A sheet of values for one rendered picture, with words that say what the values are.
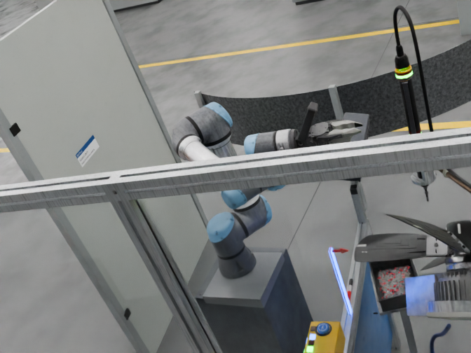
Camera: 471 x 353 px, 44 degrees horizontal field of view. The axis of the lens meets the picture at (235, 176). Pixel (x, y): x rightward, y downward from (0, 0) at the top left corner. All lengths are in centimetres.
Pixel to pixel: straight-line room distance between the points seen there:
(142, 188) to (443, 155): 51
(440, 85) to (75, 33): 217
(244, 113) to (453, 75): 134
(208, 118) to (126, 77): 162
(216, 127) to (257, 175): 116
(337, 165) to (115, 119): 267
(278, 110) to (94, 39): 123
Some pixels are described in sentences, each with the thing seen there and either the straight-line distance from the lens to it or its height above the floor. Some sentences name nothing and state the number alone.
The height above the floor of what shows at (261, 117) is 80.
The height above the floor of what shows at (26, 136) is 158.
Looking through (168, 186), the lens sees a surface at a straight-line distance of 101.
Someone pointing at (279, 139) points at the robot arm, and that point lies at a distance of 175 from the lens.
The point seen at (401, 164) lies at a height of 203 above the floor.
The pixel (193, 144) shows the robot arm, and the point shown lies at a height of 163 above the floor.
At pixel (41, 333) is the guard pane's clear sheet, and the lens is 158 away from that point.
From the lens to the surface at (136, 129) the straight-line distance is 363.
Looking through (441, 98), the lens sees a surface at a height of 66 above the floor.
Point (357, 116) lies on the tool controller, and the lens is 264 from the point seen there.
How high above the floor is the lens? 252
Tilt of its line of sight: 31 degrees down
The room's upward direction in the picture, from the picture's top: 22 degrees counter-clockwise
